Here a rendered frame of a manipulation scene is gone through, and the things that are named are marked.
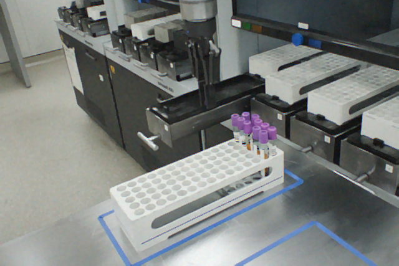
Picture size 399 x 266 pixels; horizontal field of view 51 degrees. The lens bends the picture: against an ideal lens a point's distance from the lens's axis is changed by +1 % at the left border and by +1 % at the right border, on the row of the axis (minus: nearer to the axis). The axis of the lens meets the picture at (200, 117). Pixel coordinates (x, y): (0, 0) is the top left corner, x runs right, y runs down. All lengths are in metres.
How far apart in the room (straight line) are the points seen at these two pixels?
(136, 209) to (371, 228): 0.36
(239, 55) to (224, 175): 0.65
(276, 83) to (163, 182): 0.50
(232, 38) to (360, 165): 0.57
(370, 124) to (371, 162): 0.08
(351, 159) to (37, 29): 3.95
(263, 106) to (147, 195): 0.52
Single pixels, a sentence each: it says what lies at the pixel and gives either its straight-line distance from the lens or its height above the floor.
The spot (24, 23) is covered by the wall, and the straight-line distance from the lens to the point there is 4.53.
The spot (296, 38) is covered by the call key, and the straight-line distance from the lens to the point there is 1.02.
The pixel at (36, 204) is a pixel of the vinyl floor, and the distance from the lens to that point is 2.33.
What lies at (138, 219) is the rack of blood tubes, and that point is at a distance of 0.63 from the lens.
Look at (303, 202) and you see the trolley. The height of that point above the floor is 0.82.
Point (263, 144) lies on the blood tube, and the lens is 0.71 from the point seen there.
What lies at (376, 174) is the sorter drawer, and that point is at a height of 0.77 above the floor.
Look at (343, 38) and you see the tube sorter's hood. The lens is 0.96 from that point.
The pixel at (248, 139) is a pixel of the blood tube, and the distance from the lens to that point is 0.75.
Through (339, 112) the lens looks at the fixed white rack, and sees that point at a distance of 0.97.
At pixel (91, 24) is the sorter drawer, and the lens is 2.24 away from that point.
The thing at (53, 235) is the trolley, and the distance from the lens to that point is 0.75.
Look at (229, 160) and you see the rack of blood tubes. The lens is 0.75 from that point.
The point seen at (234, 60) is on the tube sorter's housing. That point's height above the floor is 0.85.
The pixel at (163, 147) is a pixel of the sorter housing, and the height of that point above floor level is 0.36.
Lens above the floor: 1.28
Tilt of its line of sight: 27 degrees down
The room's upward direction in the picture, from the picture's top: 6 degrees counter-clockwise
